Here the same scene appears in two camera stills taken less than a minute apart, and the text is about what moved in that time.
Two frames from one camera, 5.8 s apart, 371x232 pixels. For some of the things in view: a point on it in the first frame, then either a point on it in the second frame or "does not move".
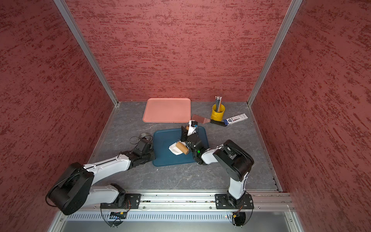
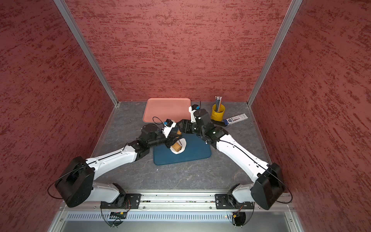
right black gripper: (184, 134) to (185, 124)
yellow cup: (217, 116) does not move
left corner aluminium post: (79, 36) does not move
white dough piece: (174, 149) does not move
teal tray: (164, 138) does not move
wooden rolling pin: (183, 148) to (177, 146)
